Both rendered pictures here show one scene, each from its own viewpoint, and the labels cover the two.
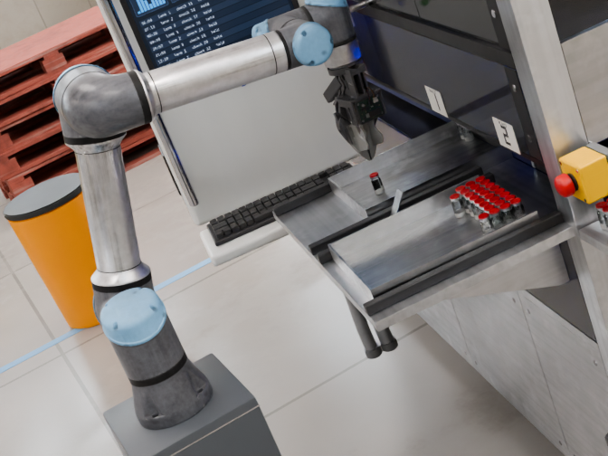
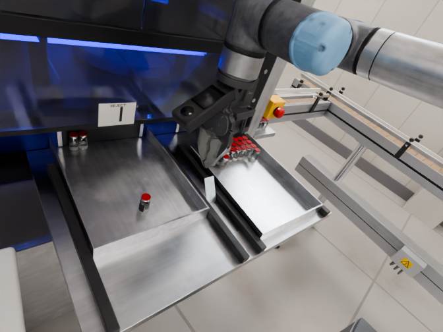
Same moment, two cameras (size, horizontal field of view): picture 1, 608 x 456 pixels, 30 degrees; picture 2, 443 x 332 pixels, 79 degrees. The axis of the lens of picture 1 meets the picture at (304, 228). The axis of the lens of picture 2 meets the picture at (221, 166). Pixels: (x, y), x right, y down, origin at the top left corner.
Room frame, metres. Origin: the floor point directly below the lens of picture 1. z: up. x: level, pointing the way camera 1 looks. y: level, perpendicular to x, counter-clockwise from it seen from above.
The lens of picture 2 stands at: (2.47, 0.20, 1.38)
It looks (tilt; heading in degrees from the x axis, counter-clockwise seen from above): 37 degrees down; 229
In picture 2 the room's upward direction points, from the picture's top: 22 degrees clockwise
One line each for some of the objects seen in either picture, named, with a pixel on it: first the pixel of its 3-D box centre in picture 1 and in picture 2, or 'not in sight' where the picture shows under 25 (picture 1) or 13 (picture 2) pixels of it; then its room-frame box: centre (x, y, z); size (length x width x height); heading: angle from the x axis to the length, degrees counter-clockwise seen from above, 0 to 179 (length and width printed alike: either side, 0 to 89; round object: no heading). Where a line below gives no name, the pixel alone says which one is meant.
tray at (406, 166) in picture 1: (416, 167); (127, 177); (2.32, -0.28, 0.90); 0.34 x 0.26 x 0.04; 99
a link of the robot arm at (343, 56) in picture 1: (342, 52); (238, 62); (2.17, -0.20, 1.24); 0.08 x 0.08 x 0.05
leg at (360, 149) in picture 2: not in sight; (328, 190); (1.03, -0.42, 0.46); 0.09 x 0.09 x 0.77; 9
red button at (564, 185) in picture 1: (567, 184); (278, 112); (1.74, -0.44, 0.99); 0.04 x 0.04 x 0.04; 9
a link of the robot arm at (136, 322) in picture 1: (139, 330); not in sight; (1.92, 0.35, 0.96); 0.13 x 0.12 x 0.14; 12
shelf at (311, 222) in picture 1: (422, 213); (196, 188); (2.14, -0.24, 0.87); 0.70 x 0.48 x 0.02; 9
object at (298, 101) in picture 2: not in sight; (283, 101); (1.49, -0.67, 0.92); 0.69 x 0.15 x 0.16; 9
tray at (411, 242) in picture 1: (430, 236); (254, 178); (1.96, -0.22, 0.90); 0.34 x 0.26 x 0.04; 98
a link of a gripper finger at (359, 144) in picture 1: (362, 143); (220, 151); (2.16, -0.17, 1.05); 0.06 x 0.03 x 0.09; 19
